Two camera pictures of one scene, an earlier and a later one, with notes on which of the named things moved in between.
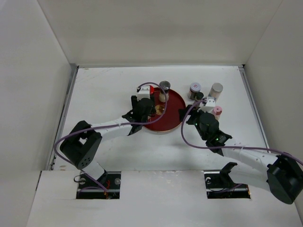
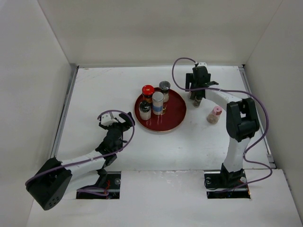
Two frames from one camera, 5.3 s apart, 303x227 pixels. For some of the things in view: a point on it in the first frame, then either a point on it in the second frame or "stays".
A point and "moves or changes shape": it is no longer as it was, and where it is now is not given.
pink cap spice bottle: (217, 112) stays
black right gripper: (193, 112) → (190, 79)
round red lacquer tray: (166, 118) stays
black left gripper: (135, 101) → (124, 126)
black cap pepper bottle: (166, 85) stays
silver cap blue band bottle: (215, 90) moves or changes shape
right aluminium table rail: (245, 80) stays
